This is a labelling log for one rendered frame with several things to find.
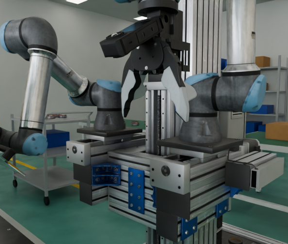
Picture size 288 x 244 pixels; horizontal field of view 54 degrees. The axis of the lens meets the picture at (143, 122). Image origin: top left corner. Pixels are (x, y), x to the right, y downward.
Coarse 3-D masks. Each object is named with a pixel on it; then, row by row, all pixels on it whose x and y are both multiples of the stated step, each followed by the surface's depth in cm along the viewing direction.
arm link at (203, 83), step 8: (192, 80) 94; (200, 80) 93; (208, 80) 93; (216, 80) 92; (200, 88) 93; (208, 88) 92; (200, 96) 93; (208, 96) 92; (192, 104) 95; (200, 104) 94; (208, 104) 93; (192, 112) 95; (200, 112) 94; (208, 112) 94; (216, 112) 96
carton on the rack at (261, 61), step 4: (260, 56) 608; (264, 56) 607; (256, 60) 615; (260, 60) 608; (264, 60) 609; (268, 60) 625; (256, 64) 615; (260, 64) 609; (264, 64) 610; (268, 64) 627
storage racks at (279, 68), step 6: (276, 66) 580; (276, 96) 584; (276, 102) 585; (276, 108) 586; (246, 114) 632; (252, 114) 623; (258, 114) 613; (264, 114) 604; (270, 114) 596; (276, 114) 587; (282, 114) 611; (276, 120) 588
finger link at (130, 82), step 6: (132, 72) 51; (126, 78) 52; (132, 78) 51; (138, 78) 51; (144, 78) 54; (126, 84) 52; (132, 84) 51; (138, 84) 52; (126, 90) 52; (132, 90) 52; (138, 90) 55; (144, 90) 56; (126, 96) 53; (132, 96) 53; (138, 96) 56; (126, 102) 53; (126, 108) 54; (126, 114) 55
